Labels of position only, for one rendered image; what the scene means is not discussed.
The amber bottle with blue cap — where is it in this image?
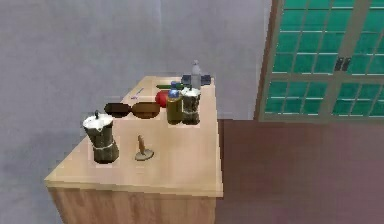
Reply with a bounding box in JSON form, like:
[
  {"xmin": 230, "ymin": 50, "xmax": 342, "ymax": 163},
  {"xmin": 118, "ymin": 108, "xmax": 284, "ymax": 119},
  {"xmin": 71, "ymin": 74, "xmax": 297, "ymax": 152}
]
[{"xmin": 166, "ymin": 81, "xmax": 184, "ymax": 126}]

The red tomato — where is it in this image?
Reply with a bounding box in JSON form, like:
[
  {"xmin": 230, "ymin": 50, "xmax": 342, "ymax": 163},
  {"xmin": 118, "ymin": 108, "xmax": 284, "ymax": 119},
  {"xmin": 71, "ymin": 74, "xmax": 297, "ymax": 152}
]
[{"xmin": 154, "ymin": 90, "xmax": 170, "ymax": 109}]

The dark blue flat box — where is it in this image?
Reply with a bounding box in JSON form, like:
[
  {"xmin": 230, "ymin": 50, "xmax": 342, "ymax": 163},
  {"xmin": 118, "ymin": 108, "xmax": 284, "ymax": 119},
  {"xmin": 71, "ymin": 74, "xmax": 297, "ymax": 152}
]
[{"xmin": 181, "ymin": 73, "xmax": 212, "ymax": 86}]

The grey spray bottle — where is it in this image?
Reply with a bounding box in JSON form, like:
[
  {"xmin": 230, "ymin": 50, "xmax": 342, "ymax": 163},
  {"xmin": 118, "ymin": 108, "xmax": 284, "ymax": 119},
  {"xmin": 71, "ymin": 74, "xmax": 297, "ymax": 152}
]
[{"xmin": 190, "ymin": 59, "xmax": 203, "ymax": 90}]

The green cucumber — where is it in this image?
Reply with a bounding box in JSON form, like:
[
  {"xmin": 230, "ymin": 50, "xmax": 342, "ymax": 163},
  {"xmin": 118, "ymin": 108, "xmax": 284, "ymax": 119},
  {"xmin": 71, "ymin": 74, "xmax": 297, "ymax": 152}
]
[{"xmin": 155, "ymin": 83, "xmax": 185, "ymax": 91}]

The light wooden cabinet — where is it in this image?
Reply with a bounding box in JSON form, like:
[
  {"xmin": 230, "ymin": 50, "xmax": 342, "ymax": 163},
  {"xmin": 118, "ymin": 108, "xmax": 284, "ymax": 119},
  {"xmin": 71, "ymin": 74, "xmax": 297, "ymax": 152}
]
[{"xmin": 44, "ymin": 75, "xmax": 224, "ymax": 224}]

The purple pen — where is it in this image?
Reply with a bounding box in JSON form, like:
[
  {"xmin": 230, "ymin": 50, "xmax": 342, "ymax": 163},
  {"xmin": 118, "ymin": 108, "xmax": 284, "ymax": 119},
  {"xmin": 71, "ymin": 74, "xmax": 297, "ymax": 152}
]
[{"xmin": 130, "ymin": 87, "xmax": 145, "ymax": 101}]

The silver moka coffee pot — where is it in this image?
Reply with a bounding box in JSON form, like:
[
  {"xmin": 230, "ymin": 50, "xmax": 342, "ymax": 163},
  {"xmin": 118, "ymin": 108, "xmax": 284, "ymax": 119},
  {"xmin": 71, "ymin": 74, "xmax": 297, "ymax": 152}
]
[{"xmin": 82, "ymin": 110, "xmax": 120, "ymax": 165}]

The brown framed green glass door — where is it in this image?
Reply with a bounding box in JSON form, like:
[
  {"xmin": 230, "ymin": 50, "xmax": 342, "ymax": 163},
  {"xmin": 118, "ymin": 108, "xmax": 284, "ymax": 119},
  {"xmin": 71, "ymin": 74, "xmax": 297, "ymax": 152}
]
[{"xmin": 253, "ymin": 0, "xmax": 384, "ymax": 123}]

